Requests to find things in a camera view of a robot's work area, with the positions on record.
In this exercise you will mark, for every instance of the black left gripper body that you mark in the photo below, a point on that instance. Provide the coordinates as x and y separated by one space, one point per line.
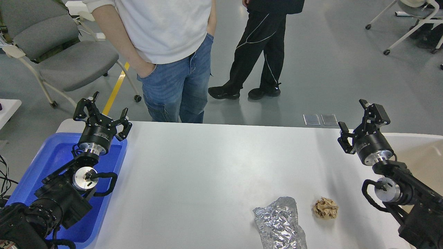
98 135

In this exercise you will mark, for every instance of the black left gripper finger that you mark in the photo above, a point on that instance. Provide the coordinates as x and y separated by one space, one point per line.
123 121
86 108

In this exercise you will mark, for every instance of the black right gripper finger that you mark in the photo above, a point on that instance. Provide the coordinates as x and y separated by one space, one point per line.
374 117
343 140

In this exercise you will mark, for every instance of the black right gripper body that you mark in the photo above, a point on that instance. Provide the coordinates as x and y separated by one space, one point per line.
371 148

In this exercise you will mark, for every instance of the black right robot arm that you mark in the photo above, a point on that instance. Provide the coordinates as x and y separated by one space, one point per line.
415 206

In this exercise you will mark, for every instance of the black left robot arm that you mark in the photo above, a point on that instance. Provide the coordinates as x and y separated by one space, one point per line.
64 197

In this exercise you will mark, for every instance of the right metal floor plate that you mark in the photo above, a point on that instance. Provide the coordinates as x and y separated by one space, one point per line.
329 119

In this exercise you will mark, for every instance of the metal floor plate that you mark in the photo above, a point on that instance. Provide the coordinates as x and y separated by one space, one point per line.
329 119
311 120

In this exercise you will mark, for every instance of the left metal floor plate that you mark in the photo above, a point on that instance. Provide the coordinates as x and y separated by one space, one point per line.
311 120

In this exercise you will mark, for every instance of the blue plastic bin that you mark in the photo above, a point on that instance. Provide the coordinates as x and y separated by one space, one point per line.
54 153

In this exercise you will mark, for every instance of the beige plastic bin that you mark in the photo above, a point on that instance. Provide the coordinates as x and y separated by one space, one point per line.
423 155

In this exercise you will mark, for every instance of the crumpled brown paper ball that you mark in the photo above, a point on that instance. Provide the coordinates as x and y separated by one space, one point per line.
325 208

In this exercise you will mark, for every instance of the white side table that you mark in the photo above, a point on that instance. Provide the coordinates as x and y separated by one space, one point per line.
9 107

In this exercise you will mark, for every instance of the grey office chair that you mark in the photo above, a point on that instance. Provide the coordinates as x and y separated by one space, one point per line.
46 39

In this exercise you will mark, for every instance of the person in white shirt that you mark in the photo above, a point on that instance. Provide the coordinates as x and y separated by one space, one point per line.
168 43

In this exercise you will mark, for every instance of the crumpled aluminium foil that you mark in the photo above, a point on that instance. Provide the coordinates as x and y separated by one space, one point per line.
278 225

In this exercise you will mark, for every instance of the white box on floor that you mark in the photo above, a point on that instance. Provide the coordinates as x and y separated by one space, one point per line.
77 8

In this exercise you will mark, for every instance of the person in black clothes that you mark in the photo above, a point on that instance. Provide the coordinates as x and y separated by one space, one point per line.
263 35

